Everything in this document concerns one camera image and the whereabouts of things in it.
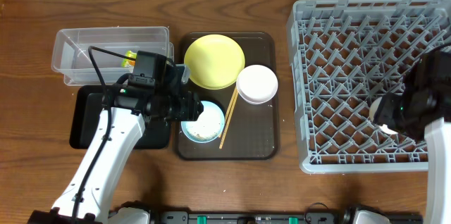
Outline clear plastic bin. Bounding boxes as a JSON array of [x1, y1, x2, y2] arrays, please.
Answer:
[[51, 27, 174, 86]]

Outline green snack wrapper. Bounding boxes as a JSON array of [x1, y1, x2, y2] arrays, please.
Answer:
[[121, 51, 137, 68]]

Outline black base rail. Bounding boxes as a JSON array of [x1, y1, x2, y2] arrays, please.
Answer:
[[154, 211, 341, 224]]

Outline wooden chopstick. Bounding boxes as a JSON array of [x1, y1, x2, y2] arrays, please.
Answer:
[[218, 88, 240, 150], [221, 87, 238, 139]]

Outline yellow plate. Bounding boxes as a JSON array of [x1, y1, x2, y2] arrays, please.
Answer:
[[184, 34, 245, 90]]

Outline wooden chopstick left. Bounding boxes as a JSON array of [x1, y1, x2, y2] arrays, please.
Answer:
[[221, 87, 238, 139]]

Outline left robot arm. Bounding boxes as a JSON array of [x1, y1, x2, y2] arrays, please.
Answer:
[[28, 64, 204, 223]]

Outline pink white bowl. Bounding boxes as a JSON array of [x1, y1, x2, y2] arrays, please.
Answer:
[[236, 65, 278, 105]]

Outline light blue bowl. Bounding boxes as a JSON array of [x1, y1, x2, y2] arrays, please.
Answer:
[[180, 101, 225, 144]]

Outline wooden chopstick right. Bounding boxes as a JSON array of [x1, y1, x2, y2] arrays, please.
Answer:
[[218, 88, 240, 150]]

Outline grey dishwasher rack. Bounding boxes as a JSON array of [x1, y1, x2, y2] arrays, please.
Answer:
[[286, 0, 450, 174]]

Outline black plastic tray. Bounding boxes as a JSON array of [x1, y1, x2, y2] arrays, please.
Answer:
[[69, 85, 171, 149]]

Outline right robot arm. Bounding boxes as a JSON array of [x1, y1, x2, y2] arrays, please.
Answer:
[[369, 43, 450, 223]]

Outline white green cup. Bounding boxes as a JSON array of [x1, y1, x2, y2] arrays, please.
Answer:
[[369, 97, 398, 135]]

